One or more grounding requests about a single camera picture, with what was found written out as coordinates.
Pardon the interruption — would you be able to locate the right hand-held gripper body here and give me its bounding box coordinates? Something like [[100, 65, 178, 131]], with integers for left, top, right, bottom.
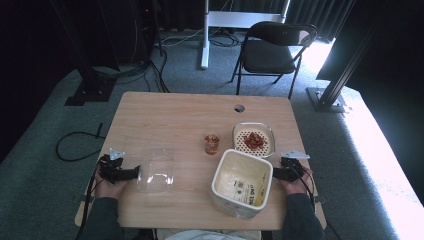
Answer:
[[278, 149, 311, 183]]

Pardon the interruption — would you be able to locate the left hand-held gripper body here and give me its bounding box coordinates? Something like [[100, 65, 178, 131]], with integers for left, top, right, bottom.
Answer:
[[98, 147, 134, 185]]

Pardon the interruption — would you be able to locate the white square bin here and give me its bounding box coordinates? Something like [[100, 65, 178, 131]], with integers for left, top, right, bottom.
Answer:
[[210, 148, 274, 220]]

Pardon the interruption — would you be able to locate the small clear glass cup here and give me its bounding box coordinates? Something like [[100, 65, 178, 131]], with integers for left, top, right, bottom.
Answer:
[[203, 133, 221, 156]]

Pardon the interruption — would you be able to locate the person's right hand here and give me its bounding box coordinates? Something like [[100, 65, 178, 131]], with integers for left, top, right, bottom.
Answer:
[[279, 165, 315, 196]]

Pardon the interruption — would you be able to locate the person's left hand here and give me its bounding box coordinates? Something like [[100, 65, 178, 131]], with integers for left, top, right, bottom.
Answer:
[[94, 172, 130, 200]]

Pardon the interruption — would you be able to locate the pale printed packet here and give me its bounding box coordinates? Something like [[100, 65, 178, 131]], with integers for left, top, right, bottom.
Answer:
[[229, 178, 268, 207]]

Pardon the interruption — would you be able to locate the pile of red food pieces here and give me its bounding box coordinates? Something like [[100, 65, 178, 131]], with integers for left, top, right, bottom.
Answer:
[[242, 131, 269, 152]]

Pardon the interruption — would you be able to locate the light wooden table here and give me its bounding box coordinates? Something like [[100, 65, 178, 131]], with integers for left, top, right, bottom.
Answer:
[[74, 91, 328, 232]]

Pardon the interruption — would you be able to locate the black metal stand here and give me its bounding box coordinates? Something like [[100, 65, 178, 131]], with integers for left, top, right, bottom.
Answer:
[[49, 0, 118, 107], [306, 19, 381, 114]]

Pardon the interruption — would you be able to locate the person's lap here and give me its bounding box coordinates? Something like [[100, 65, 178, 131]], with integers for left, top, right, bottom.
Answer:
[[156, 228, 263, 240]]

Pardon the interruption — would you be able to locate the black folding chair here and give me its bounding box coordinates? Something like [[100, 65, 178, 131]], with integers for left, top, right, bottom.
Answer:
[[229, 20, 319, 100]]

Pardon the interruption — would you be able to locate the black equipment cabinet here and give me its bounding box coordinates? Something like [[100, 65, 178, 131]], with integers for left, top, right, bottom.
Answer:
[[99, 0, 158, 65]]

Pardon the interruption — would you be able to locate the dark curtain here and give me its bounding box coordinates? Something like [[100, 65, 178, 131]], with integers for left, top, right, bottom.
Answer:
[[156, 0, 356, 42]]

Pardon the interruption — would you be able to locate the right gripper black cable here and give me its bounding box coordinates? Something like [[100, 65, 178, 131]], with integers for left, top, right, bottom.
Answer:
[[292, 165, 317, 214]]

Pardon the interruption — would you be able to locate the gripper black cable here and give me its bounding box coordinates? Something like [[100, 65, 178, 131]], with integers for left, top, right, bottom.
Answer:
[[74, 159, 103, 240], [292, 165, 317, 214]]

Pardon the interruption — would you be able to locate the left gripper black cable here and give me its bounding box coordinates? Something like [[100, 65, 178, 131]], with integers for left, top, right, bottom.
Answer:
[[74, 159, 103, 240]]

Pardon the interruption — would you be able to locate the black looped floor cable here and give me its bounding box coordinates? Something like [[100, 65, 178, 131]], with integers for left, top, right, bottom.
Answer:
[[55, 122, 108, 163]]

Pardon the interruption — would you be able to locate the bundle of black cables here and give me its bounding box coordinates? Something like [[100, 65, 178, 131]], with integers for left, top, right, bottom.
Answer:
[[93, 18, 172, 94]]

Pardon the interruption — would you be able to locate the white floor cable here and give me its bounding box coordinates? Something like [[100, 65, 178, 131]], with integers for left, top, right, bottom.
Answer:
[[155, 28, 205, 48]]

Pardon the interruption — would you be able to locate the white desk frame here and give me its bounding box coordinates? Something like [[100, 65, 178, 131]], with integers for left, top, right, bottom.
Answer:
[[200, 0, 292, 70]]

